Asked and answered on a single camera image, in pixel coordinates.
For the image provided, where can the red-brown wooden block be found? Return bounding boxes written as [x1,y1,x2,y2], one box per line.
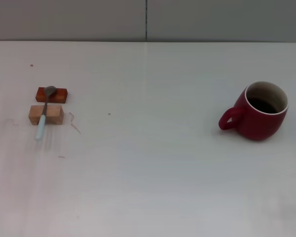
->
[35,86,69,104]

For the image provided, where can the red ceramic mug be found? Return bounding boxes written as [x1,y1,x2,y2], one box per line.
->
[218,80,290,141]

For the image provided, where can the blue handled metal spoon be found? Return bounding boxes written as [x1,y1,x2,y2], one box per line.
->
[35,85,57,141]

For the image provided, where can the light wooden block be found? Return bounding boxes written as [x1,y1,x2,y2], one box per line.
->
[28,105,65,126]

